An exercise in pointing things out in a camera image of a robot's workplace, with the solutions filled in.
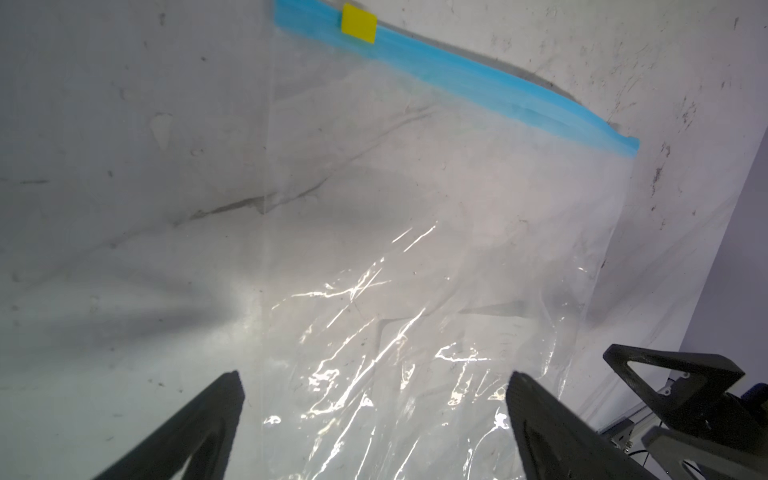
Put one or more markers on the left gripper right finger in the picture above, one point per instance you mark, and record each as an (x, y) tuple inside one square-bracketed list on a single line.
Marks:
[(553, 443)]

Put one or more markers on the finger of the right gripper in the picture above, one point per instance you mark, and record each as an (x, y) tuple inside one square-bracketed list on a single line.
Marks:
[(702, 381), (672, 450)]

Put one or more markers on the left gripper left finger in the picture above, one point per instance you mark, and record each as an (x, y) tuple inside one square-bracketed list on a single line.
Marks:
[(196, 441)]

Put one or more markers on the clear zip top bag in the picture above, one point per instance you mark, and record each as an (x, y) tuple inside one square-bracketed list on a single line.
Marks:
[(432, 225)]

